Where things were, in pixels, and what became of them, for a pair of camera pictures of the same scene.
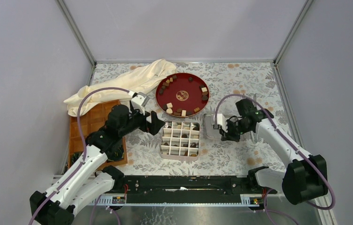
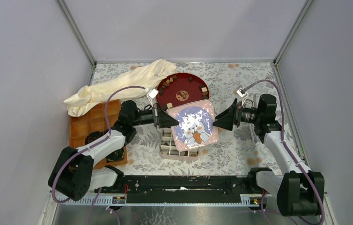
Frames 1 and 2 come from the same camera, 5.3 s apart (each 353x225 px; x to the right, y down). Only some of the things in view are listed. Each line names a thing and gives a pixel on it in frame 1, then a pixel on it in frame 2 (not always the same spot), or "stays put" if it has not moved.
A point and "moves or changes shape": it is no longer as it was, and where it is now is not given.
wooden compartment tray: [91, 121] stays put
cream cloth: [139, 79] stays put
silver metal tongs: [253, 134] stays put
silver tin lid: [209, 132] moves or changes shape
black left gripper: [153, 128] → [165, 120]
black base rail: [185, 189] stays put
